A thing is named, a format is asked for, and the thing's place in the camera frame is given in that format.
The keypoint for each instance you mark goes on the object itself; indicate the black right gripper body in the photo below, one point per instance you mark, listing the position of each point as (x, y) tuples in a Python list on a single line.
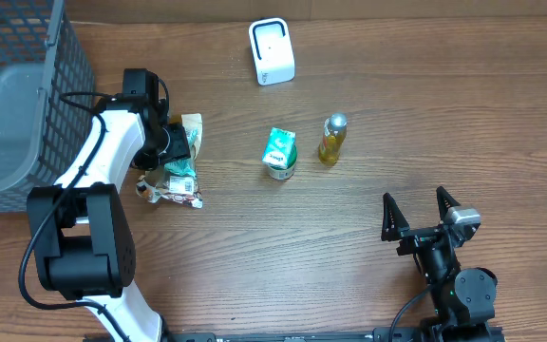
[(434, 260)]

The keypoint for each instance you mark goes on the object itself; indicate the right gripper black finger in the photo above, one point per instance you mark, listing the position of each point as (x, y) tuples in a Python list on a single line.
[(394, 223), (446, 204)]

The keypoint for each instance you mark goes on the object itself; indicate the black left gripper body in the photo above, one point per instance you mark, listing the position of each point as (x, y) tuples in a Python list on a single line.
[(168, 142)]

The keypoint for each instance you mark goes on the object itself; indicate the teal snack packet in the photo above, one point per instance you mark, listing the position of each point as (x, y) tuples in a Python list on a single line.
[(187, 167)]

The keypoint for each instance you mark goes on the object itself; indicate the brown snack pouch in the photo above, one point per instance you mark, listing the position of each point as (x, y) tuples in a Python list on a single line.
[(161, 185)]

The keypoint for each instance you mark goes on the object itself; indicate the yellow liquid plastic bottle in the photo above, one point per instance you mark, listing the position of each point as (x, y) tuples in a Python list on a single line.
[(334, 133)]

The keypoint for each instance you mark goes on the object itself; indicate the teal white tissue pack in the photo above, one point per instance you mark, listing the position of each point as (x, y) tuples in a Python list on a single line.
[(279, 147)]

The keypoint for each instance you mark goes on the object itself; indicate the green lid white jar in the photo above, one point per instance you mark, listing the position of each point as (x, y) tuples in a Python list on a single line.
[(282, 174)]

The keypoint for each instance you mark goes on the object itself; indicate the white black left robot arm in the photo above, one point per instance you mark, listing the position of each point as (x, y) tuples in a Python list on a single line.
[(81, 252)]

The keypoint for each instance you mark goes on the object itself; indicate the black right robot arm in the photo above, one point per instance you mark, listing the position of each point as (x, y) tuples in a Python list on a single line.
[(463, 299)]

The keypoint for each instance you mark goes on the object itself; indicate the white barcode scanner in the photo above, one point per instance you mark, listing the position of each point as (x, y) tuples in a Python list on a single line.
[(271, 47)]

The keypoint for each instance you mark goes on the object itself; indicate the grey plastic mesh basket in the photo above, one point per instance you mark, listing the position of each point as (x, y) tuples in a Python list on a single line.
[(40, 59)]

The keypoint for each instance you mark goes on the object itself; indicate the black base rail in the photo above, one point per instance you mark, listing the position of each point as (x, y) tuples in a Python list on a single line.
[(377, 335)]

